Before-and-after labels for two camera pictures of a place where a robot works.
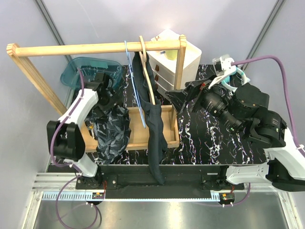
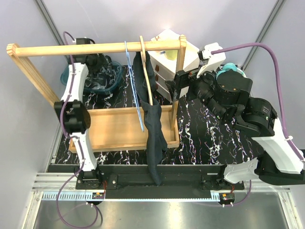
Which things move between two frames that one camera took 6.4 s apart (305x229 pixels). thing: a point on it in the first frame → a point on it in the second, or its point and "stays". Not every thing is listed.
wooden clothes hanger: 144,57 stays
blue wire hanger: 134,86 stays
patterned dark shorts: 111,128 → 105,78
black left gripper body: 105,103 → 97,61
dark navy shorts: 150,104 stays
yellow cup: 171,55 stays
